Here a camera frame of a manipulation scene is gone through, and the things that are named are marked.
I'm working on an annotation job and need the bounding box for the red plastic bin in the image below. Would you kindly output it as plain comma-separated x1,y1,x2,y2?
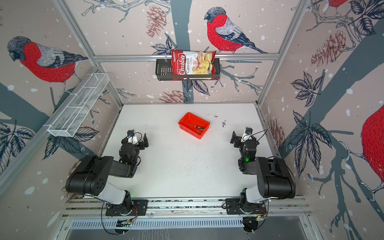
179,112,210,140

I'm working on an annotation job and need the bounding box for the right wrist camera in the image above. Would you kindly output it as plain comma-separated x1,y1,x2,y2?
241,127,253,143

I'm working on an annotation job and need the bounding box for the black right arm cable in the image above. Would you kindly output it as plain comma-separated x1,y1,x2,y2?
241,206,269,234

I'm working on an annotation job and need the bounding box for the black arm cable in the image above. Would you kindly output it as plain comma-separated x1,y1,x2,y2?
100,202,139,236
241,206,269,234

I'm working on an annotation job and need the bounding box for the white wire mesh shelf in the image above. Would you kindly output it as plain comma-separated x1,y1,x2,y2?
48,73,110,137

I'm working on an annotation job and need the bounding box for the orange handled screwdriver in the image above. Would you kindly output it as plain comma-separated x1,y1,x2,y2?
187,123,205,131

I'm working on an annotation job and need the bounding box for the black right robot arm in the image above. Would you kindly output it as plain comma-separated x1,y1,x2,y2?
222,128,296,218

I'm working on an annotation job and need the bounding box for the black wall basket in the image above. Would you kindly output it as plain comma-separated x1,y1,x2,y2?
155,59,221,81

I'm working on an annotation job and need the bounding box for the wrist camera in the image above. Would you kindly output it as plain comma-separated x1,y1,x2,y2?
241,127,253,143
127,130,138,145

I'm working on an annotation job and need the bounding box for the red cassava chips bag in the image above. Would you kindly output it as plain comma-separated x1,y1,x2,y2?
171,50,220,80

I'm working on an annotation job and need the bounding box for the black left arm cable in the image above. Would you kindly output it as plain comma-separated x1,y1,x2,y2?
100,202,139,236

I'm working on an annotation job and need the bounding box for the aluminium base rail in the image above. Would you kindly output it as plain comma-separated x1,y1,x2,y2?
60,197,312,219

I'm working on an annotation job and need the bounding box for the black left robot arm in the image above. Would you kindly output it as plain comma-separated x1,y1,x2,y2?
65,130,149,218

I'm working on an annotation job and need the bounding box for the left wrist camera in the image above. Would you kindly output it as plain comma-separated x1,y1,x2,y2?
127,130,138,145

